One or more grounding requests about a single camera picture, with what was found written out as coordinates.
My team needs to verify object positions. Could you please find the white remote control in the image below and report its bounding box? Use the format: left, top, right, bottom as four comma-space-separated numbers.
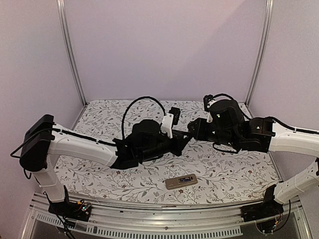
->
165, 174, 198, 190

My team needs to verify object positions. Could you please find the front aluminium rail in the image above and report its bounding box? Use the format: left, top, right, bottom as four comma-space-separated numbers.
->
20, 193, 314, 239

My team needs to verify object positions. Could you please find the floral patterned table mat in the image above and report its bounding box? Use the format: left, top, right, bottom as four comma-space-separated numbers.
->
54, 100, 280, 204

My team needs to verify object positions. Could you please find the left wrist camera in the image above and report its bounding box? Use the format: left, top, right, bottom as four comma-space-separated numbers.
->
160, 107, 180, 139

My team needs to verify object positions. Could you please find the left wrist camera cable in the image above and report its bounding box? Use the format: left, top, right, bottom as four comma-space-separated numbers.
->
121, 96, 167, 140

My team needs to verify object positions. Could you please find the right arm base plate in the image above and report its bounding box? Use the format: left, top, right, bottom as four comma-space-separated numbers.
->
240, 201, 284, 222

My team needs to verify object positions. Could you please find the right aluminium frame post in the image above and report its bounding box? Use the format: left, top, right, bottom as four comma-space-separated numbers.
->
245, 0, 274, 108

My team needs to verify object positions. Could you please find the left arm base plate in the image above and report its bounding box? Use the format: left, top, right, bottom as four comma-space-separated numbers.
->
48, 201, 92, 222

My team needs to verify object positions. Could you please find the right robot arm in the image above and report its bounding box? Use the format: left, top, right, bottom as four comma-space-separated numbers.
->
187, 96, 319, 217

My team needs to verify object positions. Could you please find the left aluminium frame post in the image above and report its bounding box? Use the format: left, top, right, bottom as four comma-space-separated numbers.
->
56, 0, 87, 107

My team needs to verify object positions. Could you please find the aluminium frame post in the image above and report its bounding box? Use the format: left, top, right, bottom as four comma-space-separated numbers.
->
245, 0, 274, 108
56, 0, 87, 107

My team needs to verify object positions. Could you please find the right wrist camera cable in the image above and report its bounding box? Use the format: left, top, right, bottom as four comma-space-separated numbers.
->
211, 93, 234, 100

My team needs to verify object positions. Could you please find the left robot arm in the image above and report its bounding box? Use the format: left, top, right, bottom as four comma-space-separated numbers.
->
10, 114, 192, 216

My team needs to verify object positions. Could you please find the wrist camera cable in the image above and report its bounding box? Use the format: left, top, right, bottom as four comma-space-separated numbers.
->
211, 93, 234, 100
121, 96, 167, 140

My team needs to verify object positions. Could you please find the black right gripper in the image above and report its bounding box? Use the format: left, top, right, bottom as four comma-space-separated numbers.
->
187, 118, 239, 149

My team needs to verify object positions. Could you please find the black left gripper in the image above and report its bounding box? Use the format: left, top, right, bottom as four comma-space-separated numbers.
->
139, 130, 192, 163

